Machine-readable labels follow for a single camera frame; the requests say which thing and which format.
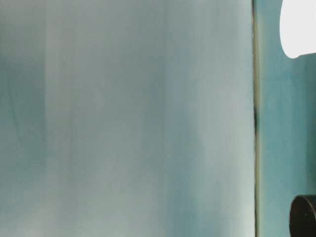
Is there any white paper cup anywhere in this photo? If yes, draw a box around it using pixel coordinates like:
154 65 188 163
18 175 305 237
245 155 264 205
279 0 316 59

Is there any blue-green table cloth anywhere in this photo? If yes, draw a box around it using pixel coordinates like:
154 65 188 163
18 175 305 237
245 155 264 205
253 0 316 237

